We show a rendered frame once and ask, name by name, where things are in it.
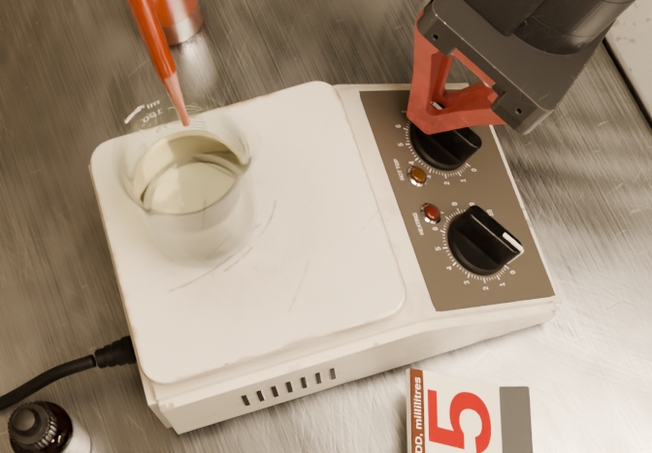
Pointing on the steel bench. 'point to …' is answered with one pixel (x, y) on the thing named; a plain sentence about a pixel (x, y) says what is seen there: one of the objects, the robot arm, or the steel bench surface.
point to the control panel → (437, 242)
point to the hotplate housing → (217, 392)
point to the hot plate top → (263, 251)
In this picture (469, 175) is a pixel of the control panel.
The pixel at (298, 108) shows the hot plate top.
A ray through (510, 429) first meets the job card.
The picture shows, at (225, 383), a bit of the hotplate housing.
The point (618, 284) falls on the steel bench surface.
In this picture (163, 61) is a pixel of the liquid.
